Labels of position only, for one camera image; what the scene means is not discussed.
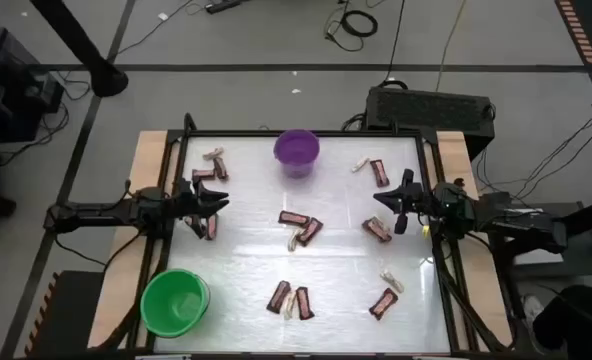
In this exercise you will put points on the person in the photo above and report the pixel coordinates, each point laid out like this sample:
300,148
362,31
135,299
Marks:
576,320

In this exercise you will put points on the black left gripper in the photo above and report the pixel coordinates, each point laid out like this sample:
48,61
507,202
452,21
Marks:
188,202

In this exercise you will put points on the person's white shoe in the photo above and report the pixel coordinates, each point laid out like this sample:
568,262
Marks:
532,307

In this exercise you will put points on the black stand pole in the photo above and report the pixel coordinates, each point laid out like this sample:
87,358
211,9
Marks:
107,77

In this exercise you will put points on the white paper sign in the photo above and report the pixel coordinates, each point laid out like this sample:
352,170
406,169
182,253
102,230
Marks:
536,256

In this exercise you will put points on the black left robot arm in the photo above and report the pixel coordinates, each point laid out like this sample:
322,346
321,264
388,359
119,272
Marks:
101,212

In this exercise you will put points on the black power strip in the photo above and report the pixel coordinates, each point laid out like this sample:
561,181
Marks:
222,6

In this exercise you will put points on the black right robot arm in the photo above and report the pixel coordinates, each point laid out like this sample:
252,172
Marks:
516,220

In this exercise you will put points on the wooden side board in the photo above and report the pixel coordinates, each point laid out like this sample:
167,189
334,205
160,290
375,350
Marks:
456,150
146,155

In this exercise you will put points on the black table frame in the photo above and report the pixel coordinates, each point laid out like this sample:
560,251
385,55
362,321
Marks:
236,133

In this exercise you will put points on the purple halloween bucket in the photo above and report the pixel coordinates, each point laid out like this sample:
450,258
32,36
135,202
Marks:
296,150

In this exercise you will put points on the small dark brown object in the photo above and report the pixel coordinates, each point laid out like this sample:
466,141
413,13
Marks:
459,182

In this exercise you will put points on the black side stand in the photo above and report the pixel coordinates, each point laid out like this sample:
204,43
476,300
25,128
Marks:
591,212

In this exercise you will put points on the brown PayDay candy bar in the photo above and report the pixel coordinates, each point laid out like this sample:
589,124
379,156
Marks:
220,168
278,296
376,232
383,303
310,231
304,303
203,174
379,173
293,218
211,227

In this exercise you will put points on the black equipment stack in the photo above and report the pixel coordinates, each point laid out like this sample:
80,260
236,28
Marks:
6,90

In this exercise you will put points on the green plastic bucket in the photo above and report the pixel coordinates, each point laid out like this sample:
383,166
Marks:
173,302

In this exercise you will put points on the black computer case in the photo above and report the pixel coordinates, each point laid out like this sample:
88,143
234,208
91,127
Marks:
426,112

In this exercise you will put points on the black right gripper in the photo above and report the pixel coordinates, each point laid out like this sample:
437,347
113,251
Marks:
416,202

